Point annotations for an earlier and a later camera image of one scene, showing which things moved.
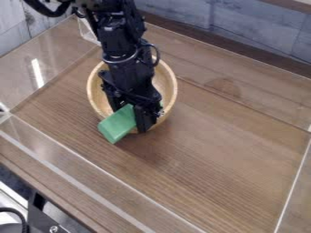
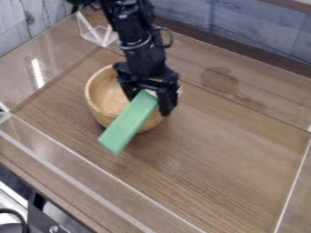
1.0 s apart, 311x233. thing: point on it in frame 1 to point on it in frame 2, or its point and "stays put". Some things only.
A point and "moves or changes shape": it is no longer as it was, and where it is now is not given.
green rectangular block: (116, 125) moves or changes shape
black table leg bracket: (45, 217) stays put
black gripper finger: (145, 116) to (168, 95)
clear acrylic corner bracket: (86, 31) stays put
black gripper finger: (117, 101) to (130, 87)
